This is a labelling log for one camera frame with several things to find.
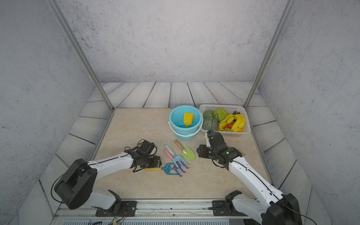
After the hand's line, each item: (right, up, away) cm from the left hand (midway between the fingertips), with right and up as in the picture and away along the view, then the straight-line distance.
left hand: (160, 164), depth 88 cm
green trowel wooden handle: (+17, +6, +6) cm, 19 cm away
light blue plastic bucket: (+11, +24, -1) cm, 26 cm away
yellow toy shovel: (+18, +29, +14) cm, 37 cm away
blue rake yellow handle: (+4, -2, -1) cm, 5 cm away
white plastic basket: (+57, +37, +21) cm, 71 cm away
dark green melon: (+33, +26, +9) cm, 42 cm away
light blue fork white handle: (+10, +3, +3) cm, 11 cm away
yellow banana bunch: (+52, +27, +10) cm, 59 cm away
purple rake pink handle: (+7, +4, +3) cm, 9 cm away
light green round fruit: (+32, +33, +16) cm, 48 cm away
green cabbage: (+41, +32, +11) cm, 53 cm away
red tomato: (+46, +24, +11) cm, 53 cm away
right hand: (+24, +11, -8) cm, 28 cm away
